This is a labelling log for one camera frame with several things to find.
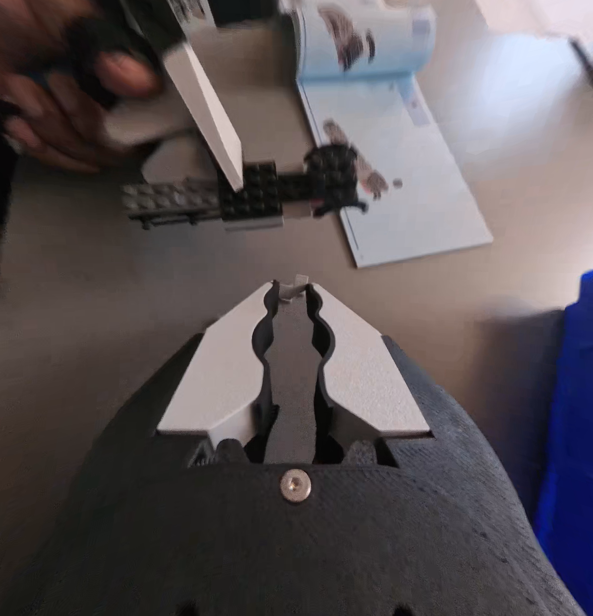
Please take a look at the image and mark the blue plastic storage bin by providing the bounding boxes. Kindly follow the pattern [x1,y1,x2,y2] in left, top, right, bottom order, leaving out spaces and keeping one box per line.
[534,265,593,616]

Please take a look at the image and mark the black grey toy brick assembly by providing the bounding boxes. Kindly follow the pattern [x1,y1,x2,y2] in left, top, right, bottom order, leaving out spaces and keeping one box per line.
[121,144,369,231]

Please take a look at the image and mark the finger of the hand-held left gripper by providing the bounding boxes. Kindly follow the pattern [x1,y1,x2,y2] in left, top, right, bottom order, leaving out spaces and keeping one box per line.
[104,96,197,150]
[163,41,244,194]

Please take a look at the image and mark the light blue instruction booklet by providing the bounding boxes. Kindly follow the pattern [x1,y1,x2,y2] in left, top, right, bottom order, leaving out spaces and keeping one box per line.
[292,0,494,269]

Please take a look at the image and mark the long grey studded brick plate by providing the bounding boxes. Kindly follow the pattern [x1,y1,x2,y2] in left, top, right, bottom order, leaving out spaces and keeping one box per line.
[122,178,225,217]

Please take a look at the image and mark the grey corner brick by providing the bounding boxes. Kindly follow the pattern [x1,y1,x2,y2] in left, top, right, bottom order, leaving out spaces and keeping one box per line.
[279,274,310,304]

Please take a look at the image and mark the person's left hand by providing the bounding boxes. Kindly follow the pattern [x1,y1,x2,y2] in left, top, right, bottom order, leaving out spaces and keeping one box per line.
[0,0,162,174]

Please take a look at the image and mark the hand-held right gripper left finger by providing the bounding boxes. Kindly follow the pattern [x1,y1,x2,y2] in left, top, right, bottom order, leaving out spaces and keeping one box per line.
[157,281,281,442]

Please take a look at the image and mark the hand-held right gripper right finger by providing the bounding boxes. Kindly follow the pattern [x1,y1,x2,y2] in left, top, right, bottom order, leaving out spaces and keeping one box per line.
[305,283,432,441]

